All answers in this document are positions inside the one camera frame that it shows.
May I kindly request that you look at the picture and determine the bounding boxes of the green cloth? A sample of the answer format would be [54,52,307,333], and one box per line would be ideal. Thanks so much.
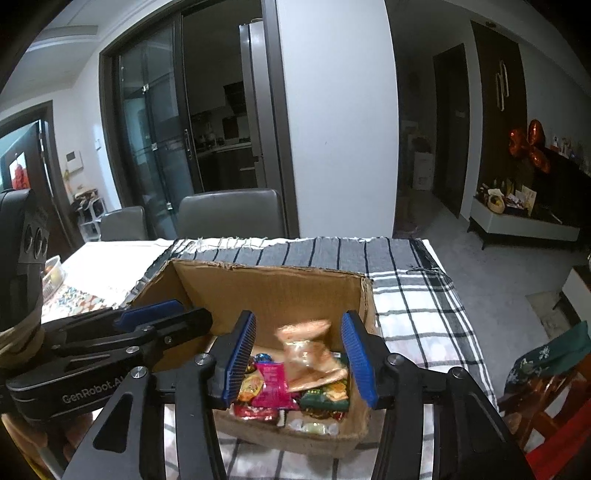
[504,321,590,394]

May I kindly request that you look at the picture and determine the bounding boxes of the grey dining chair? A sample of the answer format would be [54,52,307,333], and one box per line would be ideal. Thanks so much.
[100,206,148,241]
[177,188,287,239]

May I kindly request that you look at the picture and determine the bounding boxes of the red paper door poster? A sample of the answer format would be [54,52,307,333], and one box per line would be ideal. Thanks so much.
[9,152,31,190]

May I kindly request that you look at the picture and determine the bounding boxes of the glass sliding door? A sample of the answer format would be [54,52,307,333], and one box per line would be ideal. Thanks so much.
[99,12,202,239]

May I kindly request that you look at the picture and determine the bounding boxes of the white low cabinet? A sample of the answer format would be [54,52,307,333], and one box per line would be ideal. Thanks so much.
[467,198,580,250]

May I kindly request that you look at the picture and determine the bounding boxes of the checkered tablecloth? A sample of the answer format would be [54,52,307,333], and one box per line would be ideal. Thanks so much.
[121,236,498,480]

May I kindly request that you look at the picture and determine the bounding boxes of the pink snack packet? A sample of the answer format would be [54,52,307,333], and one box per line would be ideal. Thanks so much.
[250,362,300,410]

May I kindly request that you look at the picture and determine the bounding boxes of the red heart balloons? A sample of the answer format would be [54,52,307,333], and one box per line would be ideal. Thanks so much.
[509,119,550,173]

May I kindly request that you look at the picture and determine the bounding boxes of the patterned floral placemat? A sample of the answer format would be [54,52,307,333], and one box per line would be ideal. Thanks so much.
[41,285,113,324]

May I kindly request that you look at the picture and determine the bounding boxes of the pile of mixed snacks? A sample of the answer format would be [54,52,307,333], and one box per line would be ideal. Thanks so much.
[229,353,349,437]

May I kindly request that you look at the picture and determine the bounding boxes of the brown cardboard box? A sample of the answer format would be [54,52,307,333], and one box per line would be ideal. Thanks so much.
[126,260,377,459]

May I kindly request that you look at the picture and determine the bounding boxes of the tan fortune biscuit packet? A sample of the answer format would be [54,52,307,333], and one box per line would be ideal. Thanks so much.
[276,319,349,393]

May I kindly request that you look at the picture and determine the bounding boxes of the red wooden chair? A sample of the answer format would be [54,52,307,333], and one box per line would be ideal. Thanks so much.
[498,358,590,479]

